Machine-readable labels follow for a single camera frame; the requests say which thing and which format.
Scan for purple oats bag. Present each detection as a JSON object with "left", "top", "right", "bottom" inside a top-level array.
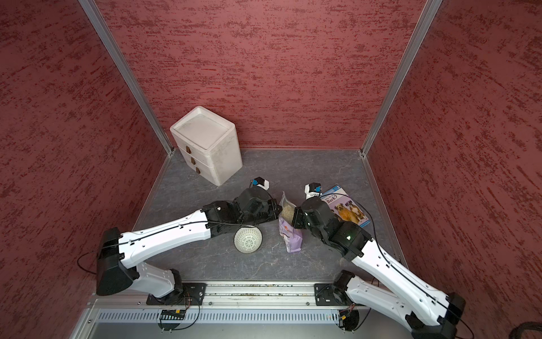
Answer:
[{"left": 279, "top": 192, "right": 303, "bottom": 253}]

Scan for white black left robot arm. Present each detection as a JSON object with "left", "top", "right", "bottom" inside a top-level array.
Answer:
[{"left": 96, "top": 186, "right": 282, "bottom": 303}]

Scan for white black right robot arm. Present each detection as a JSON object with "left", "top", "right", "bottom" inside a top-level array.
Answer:
[{"left": 293, "top": 196, "right": 466, "bottom": 338}]

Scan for green patterned breakfast bowl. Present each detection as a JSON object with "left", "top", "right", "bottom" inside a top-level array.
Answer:
[{"left": 234, "top": 227, "right": 263, "bottom": 254}]

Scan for Why Do Dogs Bark book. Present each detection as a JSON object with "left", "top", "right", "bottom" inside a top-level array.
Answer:
[{"left": 320, "top": 185, "right": 371, "bottom": 227}]

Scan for white three-drawer storage box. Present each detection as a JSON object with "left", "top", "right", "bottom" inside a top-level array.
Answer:
[{"left": 170, "top": 106, "right": 243, "bottom": 186}]

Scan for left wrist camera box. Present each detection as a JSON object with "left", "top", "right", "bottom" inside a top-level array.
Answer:
[{"left": 250, "top": 177, "right": 270, "bottom": 191}]

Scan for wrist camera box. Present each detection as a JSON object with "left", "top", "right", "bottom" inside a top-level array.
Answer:
[
  {"left": 250, "top": 177, "right": 270, "bottom": 191},
  {"left": 304, "top": 182, "right": 322, "bottom": 200}
]

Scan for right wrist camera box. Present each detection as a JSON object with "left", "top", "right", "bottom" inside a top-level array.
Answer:
[{"left": 304, "top": 182, "right": 322, "bottom": 200}]

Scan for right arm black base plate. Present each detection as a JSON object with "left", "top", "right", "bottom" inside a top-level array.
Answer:
[{"left": 314, "top": 283, "right": 351, "bottom": 307}]

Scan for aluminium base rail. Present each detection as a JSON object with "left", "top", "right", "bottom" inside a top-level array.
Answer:
[{"left": 71, "top": 281, "right": 412, "bottom": 338}]

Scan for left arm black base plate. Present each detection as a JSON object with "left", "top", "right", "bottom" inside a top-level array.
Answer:
[{"left": 146, "top": 282, "right": 207, "bottom": 307}]

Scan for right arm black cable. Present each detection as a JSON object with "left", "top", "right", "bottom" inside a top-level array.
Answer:
[{"left": 334, "top": 192, "right": 475, "bottom": 339}]

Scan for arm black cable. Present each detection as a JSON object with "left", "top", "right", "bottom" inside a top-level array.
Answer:
[
  {"left": 334, "top": 192, "right": 475, "bottom": 339},
  {"left": 77, "top": 218, "right": 246, "bottom": 275}
]

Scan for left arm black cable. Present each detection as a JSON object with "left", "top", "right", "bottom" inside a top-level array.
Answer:
[{"left": 77, "top": 218, "right": 246, "bottom": 275}]

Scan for black cable bottom right corner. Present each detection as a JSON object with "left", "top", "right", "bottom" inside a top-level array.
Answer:
[{"left": 509, "top": 321, "right": 542, "bottom": 339}]

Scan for right aluminium corner post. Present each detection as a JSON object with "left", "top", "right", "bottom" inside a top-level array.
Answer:
[{"left": 361, "top": 0, "right": 443, "bottom": 158}]

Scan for aluminium corner post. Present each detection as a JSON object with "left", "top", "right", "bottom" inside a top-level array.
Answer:
[
  {"left": 361, "top": 0, "right": 443, "bottom": 158},
  {"left": 78, "top": 0, "right": 174, "bottom": 157}
]

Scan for left aluminium corner post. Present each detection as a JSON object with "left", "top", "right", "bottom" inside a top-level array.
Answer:
[{"left": 78, "top": 0, "right": 174, "bottom": 157}]

